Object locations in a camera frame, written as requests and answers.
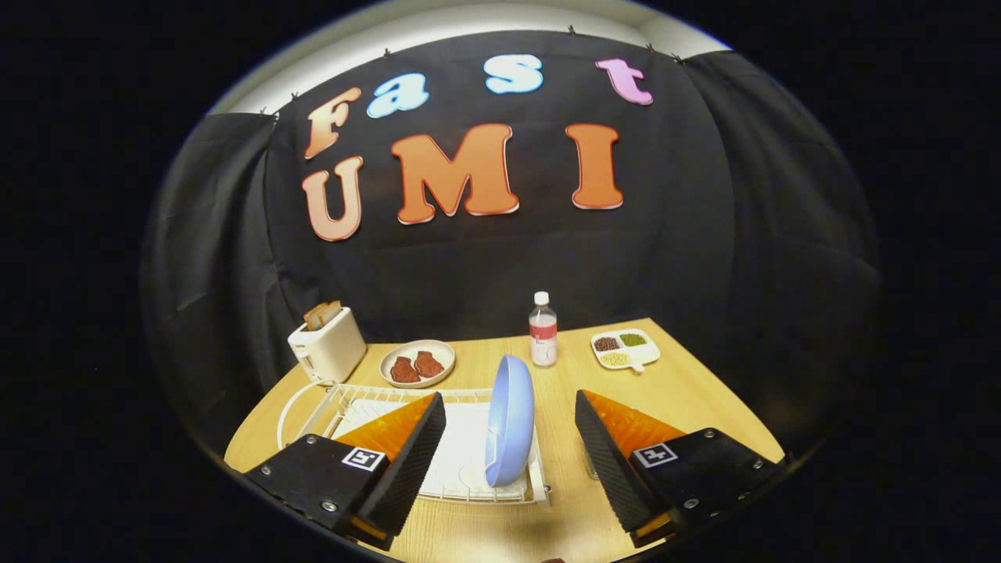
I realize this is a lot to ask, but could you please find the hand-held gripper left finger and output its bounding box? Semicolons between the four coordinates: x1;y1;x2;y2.
244;393;448;550

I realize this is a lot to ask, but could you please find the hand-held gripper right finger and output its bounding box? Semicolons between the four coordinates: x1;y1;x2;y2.
575;389;787;548

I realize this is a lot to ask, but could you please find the white wire dish rack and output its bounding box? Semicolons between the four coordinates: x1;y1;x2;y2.
278;381;551;507

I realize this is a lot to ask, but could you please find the light blue plate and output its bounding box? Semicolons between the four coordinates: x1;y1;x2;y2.
483;354;536;488

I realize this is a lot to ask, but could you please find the white divided dish with beans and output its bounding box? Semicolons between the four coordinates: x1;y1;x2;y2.
590;328;662;373

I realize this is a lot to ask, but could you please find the beige plate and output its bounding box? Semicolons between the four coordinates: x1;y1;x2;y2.
379;339;456;389

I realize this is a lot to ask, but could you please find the white toaster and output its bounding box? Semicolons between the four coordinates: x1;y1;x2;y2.
287;307;367;385

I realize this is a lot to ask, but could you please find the clear red label water bottle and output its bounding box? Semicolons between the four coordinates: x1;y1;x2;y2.
529;292;558;368

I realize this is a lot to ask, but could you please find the black backdrop cloth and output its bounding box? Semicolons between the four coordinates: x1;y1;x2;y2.
141;31;881;462

